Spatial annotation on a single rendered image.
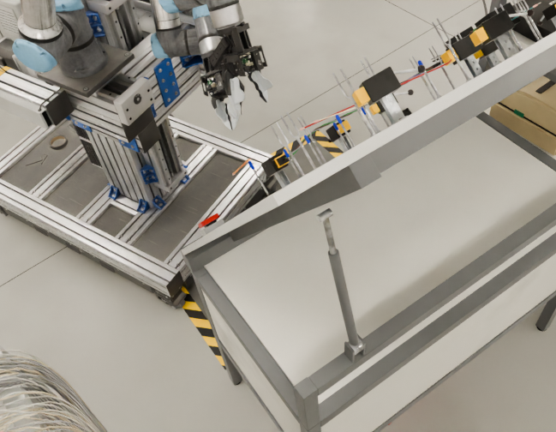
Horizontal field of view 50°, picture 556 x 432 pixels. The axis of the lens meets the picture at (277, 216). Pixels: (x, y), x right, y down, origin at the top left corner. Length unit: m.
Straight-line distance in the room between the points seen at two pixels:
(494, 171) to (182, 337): 1.44
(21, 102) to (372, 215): 1.20
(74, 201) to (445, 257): 1.84
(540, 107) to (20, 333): 2.32
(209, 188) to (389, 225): 1.19
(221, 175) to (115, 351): 0.94
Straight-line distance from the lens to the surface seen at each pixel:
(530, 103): 2.29
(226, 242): 1.78
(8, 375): 0.99
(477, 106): 1.12
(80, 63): 1.97
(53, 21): 1.78
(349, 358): 1.40
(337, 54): 3.86
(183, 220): 2.71
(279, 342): 1.64
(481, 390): 2.51
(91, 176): 3.06
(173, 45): 1.83
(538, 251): 1.88
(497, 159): 2.09
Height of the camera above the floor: 2.26
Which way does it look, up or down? 51 degrees down
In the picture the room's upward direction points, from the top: 8 degrees counter-clockwise
